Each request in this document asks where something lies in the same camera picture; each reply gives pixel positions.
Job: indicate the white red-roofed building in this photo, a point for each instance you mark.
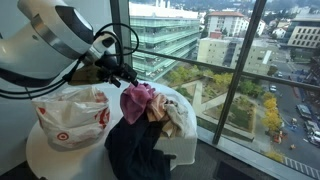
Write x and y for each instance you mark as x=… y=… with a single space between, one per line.
x=225 y=22

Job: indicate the beige grey garment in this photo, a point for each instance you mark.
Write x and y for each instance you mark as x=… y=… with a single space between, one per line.
x=176 y=116

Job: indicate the dark window mullion post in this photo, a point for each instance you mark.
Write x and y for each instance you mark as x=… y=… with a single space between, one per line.
x=238 y=70

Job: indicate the green glass office building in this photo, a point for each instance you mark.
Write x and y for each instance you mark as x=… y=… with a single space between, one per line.
x=160 y=36

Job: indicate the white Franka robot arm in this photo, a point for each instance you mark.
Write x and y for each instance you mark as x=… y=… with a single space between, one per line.
x=36 y=46

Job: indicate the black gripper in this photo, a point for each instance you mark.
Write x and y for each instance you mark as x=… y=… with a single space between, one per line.
x=115 y=66

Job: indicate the white parked car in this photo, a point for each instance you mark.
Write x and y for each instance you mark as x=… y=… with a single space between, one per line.
x=273 y=88

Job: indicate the grey window sill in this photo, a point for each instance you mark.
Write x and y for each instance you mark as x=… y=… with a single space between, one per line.
x=240 y=150

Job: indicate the dark horizontal window rail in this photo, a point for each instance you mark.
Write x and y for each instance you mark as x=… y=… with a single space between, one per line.
x=206 y=66

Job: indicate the white plastic storage box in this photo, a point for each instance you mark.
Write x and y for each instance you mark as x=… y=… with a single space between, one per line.
x=186 y=146

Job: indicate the dark floor vent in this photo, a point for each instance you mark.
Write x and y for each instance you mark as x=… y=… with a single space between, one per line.
x=243 y=171

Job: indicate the dark window corner post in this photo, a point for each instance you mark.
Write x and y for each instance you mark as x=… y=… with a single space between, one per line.
x=120 y=13

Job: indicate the grey grid-window building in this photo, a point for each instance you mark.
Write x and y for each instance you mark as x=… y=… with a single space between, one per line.
x=305 y=33

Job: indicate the magenta garment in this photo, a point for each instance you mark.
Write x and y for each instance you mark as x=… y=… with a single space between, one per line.
x=135 y=101

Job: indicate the beige concrete building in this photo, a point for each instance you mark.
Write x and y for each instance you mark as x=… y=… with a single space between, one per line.
x=216 y=51

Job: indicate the navy blue garment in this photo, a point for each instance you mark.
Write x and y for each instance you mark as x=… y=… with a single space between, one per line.
x=133 y=150

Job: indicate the white red-bullseye plastic bag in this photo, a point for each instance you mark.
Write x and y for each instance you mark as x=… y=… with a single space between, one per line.
x=70 y=116

